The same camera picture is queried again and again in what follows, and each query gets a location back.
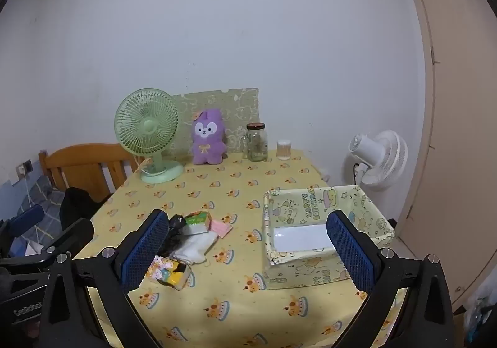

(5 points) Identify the white soft cloth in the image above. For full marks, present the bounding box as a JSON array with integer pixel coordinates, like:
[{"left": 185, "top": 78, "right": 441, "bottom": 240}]
[{"left": 171, "top": 231, "right": 218, "bottom": 265}]

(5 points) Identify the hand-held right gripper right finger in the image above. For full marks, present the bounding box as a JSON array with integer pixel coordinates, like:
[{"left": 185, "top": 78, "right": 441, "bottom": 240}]
[{"left": 325, "top": 210, "right": 455, "bottom": 348}]

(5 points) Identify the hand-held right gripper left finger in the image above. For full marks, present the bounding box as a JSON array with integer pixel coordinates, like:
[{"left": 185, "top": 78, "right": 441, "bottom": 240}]
[{"left": 39, "top": 209, "right": 171, "bottom": 348}]

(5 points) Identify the white floor fan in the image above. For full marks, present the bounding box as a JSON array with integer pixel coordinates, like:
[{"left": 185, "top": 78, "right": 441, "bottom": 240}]
[{"left": 347, "top": 130, "right": 408, "bottom": 192}]

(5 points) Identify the clear plastic bag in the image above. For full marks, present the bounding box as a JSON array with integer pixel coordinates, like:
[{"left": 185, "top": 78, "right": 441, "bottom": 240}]
[{"left": 463, "top": 276, "right": 497, "bottom": 346}]

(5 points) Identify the green desk fan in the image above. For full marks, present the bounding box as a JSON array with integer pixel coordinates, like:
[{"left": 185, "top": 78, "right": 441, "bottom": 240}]
[{"left": 114, "top": 88, "right": 185, "bottom": 183}]

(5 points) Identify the green patterned board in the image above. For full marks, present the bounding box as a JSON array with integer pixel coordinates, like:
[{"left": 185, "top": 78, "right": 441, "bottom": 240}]
[{"left": 171, "top": 88, "right": 260, "bottom": 158}]

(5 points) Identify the cotton swab container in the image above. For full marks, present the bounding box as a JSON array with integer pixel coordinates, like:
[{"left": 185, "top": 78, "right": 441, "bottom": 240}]
[{"left": 276, "top": 140, "right": 293, "bottom": 161}]

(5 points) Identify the yellow printed tablecloth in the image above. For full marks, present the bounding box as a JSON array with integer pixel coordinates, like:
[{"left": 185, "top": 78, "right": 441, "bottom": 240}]
[{"left": 72, "top": 149, "right": 409, "bottom": 348}]

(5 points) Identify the cartoon printed tissue pack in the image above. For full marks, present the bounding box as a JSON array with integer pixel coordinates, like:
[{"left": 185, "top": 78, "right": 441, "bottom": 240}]
[{"left": 148, "top": 255, "right": 192, "bottom": 291}]

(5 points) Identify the yellow cartoon printed storage box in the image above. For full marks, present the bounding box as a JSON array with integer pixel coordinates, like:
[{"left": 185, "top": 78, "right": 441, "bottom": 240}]
[{"left": 262, "top": 185, "right": 396, "bottom": 290}]

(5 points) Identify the black plastic bag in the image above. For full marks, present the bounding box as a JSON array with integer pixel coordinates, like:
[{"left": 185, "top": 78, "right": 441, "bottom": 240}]
[{"left": 156, "top": 214, "right": 192, "bottom": 259}]

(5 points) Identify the blue plaid bedding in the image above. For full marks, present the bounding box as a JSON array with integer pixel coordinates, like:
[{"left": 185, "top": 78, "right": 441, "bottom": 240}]
[{"left": 11, "top": 173, "right": 67, "bottom": 253}]

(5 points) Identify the black clothing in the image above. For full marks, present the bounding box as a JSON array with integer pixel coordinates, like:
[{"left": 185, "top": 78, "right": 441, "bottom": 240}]
[{"left": 59, "top": 187, "right": 114, "bottom": 231}]

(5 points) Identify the wall socket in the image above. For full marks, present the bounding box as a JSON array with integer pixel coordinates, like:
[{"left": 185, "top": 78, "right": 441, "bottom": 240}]
[{"left": 16, "top": 159, "right": 34, "bottom": 181}]

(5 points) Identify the white charging cable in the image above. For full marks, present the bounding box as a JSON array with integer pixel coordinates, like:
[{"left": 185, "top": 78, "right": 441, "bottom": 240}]
[{"left": 21, "top": 172, "right": 44, "bottom": 244}]

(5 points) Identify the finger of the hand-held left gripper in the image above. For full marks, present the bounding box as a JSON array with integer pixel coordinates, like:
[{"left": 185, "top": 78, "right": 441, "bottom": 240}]
[
  {"left": 7, "top": 204, "right": 44, "bottom": 237},
  {"left": 42, "top": 217, "right": 95, "bottom": 255}
]

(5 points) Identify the pink flat packet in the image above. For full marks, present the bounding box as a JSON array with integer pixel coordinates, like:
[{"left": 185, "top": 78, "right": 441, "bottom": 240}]
[{"left": 210, "top": 219, "right": 234, "bottom": 238}]

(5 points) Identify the green tissue pack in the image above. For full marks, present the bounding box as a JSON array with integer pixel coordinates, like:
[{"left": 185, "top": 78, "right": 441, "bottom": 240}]
[{"left": 182, "top": 211, "right": 212, "bottom": 236}]

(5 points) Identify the purple plush toy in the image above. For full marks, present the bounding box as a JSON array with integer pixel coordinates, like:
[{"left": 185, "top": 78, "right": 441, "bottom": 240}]
[{"left": 190, "top": 108, "right": 228, "bottom": 166}]

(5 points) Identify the beige door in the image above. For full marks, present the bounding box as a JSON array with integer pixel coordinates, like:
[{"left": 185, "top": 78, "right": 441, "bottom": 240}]
[{"left": 395, "top": 0, "right": 497, "bottom": 308}]

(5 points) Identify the glass jar with dark lid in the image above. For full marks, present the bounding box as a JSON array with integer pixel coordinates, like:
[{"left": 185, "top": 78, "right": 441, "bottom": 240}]
[{"left": 243, "top": 123, "right": 269, "bottom": 162}]

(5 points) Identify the wooden chair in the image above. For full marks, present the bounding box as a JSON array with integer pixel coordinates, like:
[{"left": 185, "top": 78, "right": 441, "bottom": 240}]
[{"left": 38, "top": 143, "right": 143, "bottom": 204}]

